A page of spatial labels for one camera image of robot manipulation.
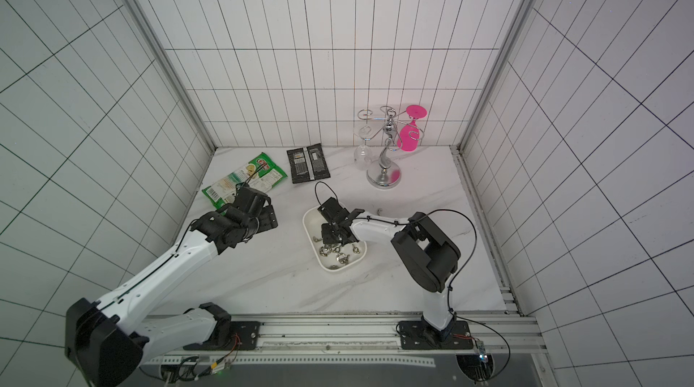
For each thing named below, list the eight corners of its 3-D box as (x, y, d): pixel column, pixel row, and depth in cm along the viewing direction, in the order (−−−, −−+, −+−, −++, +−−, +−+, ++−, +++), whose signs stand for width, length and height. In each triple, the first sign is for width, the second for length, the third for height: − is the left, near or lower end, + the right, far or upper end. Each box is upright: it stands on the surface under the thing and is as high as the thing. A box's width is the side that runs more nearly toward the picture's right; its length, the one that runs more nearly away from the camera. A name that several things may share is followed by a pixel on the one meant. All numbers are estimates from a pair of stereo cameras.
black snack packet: (293, 185, 109) (292, 181, 107) (287, 152, 120) (286, 149, 119) (330, 176, 112) (330, 173, 110) (321, 146, 123) (320, 143, 122)
